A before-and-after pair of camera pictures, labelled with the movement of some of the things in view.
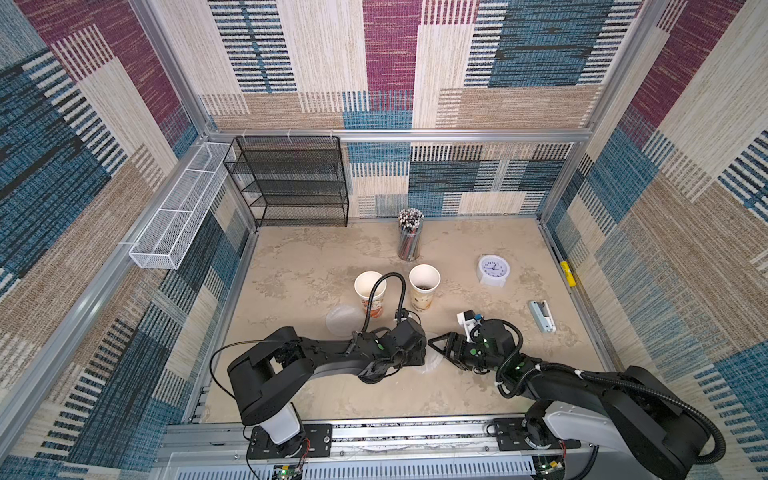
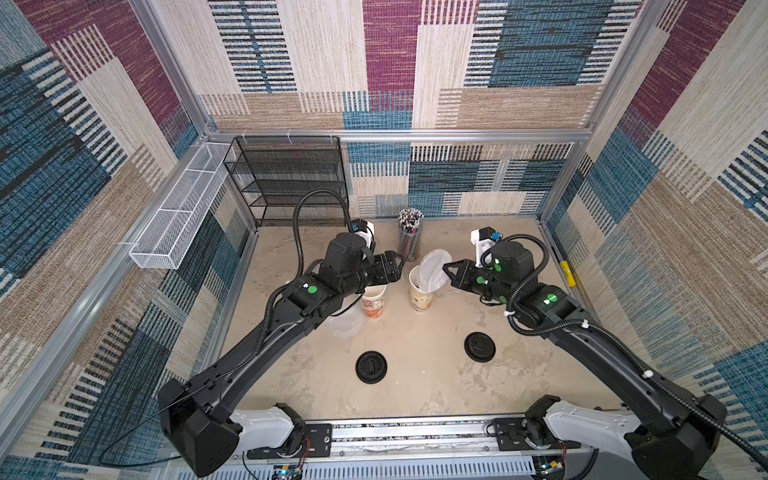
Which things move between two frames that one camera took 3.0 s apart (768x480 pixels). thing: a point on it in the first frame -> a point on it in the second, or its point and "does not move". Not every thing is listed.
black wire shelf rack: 292,178 does not move
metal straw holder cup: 409,233 does not move
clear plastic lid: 432,356 -> 431,273
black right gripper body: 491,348 -> 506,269
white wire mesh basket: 162,243 does not move
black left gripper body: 416,360 -> 373,274
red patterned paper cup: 364,283 does not move
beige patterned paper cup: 424,279 does not move
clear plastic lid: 343,320 does not move
